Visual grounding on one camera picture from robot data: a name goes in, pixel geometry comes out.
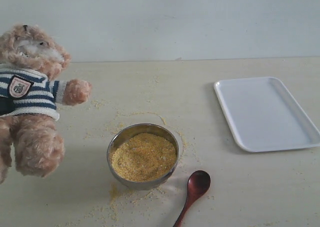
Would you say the dark red wooden spoon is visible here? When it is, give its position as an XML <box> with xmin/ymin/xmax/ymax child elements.
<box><xmin>173</xmin><ymin>170</ymin><xmax>211</xmax><ymax>227</ymax></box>

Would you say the tan teddy bear striped sweater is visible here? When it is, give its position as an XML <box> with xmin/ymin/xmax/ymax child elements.
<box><xmin>0</xmin><ymin>24</ymin><xmax>92</xmax><ymax>181</ymax></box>

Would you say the steel bowl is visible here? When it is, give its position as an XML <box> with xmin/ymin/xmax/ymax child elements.
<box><xmin>106</xmin><ymin>123</ymin><xmax>180</xmax><ymax>190</ymax></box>

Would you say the yellow millet grain in bowl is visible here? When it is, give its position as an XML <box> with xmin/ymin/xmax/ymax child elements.
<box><xmin>111</xmin><ymin>133</ymin><xmax>178</xmax><ymax>182</ymax></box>

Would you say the white plastic tray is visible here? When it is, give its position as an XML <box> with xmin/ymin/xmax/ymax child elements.
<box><xmin>214</xmin><ymin>76</ymin><xmax>320</xmax><ymax>153</ymax></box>

